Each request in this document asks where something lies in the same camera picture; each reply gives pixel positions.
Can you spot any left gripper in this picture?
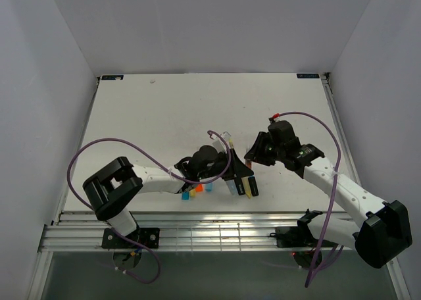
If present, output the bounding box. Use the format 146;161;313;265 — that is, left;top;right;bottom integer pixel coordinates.
198;149;254;181

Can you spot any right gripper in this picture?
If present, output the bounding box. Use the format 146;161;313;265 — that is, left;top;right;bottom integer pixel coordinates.
244;132;284;166

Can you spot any yellow marker edge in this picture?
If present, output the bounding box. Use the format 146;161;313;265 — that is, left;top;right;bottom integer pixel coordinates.
241;177;253;199

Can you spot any light blue highlighter marker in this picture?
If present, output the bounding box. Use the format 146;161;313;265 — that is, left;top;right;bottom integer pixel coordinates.
226;180;237;195

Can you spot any black marker blue cap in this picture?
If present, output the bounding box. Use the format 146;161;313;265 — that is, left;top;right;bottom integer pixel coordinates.
247;176;259;197

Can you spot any black marker orange cap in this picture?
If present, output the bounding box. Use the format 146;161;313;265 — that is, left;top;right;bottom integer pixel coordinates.
234;178;245;195

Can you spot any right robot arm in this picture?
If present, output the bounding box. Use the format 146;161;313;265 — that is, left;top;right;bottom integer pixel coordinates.
245;120;412;268

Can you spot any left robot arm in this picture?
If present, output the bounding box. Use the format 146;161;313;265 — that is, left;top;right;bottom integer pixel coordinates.
82;145;259;247

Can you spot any right blue corner label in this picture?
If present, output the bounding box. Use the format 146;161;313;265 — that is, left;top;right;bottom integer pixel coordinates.
296;73;320;79

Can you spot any blue corner label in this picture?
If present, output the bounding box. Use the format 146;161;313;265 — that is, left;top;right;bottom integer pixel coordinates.
296;73;320;79
101;74;124;81

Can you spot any left blue corner label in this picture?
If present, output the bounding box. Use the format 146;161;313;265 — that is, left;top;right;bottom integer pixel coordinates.
101;74;124;81

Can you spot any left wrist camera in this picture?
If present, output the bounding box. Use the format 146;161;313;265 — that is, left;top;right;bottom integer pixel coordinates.
212;132;231;153

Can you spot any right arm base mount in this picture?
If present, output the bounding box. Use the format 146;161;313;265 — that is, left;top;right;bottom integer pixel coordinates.
269;226;318;248

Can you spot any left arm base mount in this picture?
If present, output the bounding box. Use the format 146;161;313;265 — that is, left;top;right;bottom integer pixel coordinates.
101;228;161;249

